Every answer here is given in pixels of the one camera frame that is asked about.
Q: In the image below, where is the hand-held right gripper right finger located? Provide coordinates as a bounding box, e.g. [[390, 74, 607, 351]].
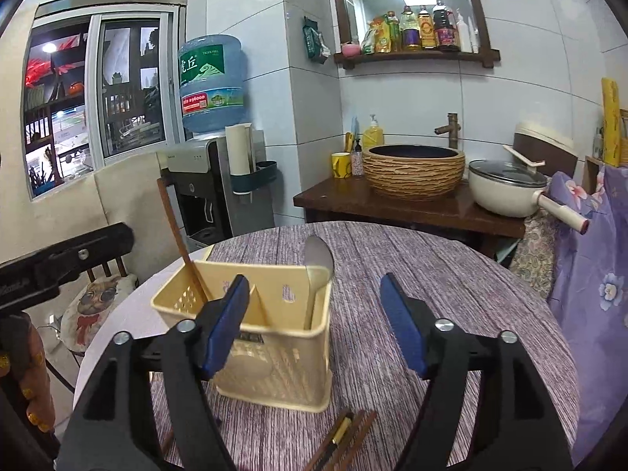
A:
[[379, 273, 575, 471]]

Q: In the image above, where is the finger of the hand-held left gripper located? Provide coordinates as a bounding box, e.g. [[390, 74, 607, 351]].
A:
[[0, 222, 135, 316]]

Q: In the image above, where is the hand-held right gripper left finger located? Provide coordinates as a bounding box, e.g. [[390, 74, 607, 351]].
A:
[[56, 275, 251, 471]]

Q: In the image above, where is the yellow plastic utensil holder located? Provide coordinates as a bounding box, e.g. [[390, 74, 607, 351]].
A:
[[150, 260, 334, 413]]

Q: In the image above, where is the black chopstick with gold band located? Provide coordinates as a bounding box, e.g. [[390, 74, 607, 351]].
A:
[[304, 412, 354, 471]]

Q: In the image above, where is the dark wooden chair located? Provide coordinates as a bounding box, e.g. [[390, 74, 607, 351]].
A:
[[46, 250, 141, 393]]

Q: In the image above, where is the cat print cushion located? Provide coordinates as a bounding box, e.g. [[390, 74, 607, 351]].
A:
[[60, 275, 139, 354]]

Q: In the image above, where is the purple wood-print tablecloth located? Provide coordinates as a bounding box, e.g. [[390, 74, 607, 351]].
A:
[[147, 221, 582, 471]]

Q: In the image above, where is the chair with printed cushion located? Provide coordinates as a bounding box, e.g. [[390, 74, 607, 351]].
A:
[[0, 150, 170, 285]]

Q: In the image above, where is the long brown wooden chopstick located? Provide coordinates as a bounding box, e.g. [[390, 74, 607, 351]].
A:
[[157, 178, 213, 305]]

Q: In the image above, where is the metal spoon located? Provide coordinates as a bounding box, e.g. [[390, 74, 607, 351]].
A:
[[301, 235, 335, 330]]

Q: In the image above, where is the grey water dispenser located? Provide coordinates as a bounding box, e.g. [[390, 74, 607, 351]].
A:
[[157, 136, 276, 248]]

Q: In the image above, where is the dark wooden vanity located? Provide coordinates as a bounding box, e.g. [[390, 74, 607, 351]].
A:
[[293, 177, 528, 258]]

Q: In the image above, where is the woven pattern basin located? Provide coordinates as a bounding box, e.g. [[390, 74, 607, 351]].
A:
[[362, 144, 466, 202]]

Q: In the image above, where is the paisley cloth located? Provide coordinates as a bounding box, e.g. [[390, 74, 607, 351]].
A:
[[510, 211, 557, 300]]

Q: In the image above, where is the sliding window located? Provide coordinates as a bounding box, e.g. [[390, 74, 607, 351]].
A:
[[22, 0, 187, 202]]

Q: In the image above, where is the white cup tube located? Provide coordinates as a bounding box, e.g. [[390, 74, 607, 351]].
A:
[[225, 124, 253, 177]]

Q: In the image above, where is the glass pot lid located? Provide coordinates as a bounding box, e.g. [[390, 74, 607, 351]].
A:
[[470, 158, 549, 192]]

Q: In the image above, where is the yellow dish soap bottle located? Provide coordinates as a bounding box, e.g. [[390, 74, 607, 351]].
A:
[[362, 114, 386, 150]]

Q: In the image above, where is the purple floral cloth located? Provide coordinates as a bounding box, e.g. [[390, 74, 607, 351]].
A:
[[544, 164, 628, 467]]

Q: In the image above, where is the bamboo style faucet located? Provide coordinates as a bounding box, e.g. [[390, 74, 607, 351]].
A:
[[434, 113, 463, 150]]

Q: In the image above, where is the white rice paddle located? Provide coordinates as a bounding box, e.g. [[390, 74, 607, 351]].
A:
[[503, 144, 546, 168]]

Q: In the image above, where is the blue water jug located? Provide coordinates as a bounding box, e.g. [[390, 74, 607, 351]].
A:
[[177, 34, 248, 133]]

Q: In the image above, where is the brown and white rice cooker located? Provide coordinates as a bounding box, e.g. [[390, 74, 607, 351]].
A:
[[513, 122, 579, 177]]

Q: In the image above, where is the wooden side shelf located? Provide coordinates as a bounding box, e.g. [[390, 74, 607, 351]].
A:
[[584, 154, 606, 197]]

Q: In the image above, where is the wooden framed mirror shelf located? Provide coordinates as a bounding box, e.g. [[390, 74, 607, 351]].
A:
[[325, 0, 501, 70]]

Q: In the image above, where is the yellow snack packet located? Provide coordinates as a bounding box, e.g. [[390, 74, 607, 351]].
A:
[[363, 17, 388, 55]]

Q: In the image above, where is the yellow board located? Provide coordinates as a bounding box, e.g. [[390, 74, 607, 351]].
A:
[[601, 77, 623, 168]]

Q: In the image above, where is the green label bottle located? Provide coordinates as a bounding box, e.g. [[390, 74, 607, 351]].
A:
[[385, 10, 403, 52]]

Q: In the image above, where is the oil bottle with purple label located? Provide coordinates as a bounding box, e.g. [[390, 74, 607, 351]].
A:
[[400, 6, 423, 52]]

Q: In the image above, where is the orange label bottle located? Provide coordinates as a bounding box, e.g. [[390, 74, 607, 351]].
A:
[[417, 5, 437, 51]]

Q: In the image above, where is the white bottle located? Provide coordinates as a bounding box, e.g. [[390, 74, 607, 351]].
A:
[[456, 10, 474, 53]]

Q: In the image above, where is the green packet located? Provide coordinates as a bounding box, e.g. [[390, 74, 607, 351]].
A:
[[301, 16, 330, 64]]

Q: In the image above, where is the dark soy sauce bottle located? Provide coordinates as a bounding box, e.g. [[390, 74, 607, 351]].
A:
[[433, 0, 462, 52]]

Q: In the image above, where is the teal wall caddy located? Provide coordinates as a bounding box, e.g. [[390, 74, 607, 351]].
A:
[[230, 159, 278, 194]]

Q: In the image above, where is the white pot with handle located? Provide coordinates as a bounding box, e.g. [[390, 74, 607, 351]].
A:
[[468, 158, 590, 234]]

